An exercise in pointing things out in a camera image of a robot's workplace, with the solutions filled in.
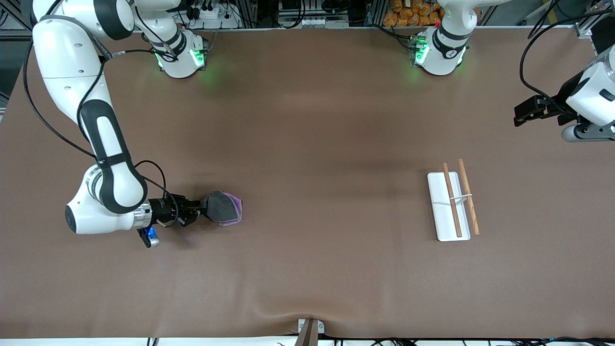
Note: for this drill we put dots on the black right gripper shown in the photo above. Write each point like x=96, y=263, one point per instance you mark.
x=164, y=210

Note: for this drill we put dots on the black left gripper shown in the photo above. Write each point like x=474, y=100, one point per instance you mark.
x=556, y=106

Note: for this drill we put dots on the grey and purple towel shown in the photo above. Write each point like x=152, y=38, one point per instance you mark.
x=223, y=206

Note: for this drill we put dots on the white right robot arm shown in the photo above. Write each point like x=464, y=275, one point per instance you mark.
x=62, y=57

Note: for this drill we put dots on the white rack with wooden bars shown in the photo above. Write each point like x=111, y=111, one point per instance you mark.
x=439, y=211

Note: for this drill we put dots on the brown table mat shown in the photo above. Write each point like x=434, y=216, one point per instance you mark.
x=307, y=192

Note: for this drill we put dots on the pile of orange packets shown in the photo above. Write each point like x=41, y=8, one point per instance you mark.
x=408, y=14

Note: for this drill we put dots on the aluminium frame profile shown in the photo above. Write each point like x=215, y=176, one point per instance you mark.
x=593, y=21
x=14, y=19

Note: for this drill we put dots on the brown wooden post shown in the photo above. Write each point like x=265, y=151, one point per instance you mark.
x=307, y=336

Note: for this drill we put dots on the grey metal clamp bracket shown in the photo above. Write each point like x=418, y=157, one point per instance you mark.
x=321, y=327

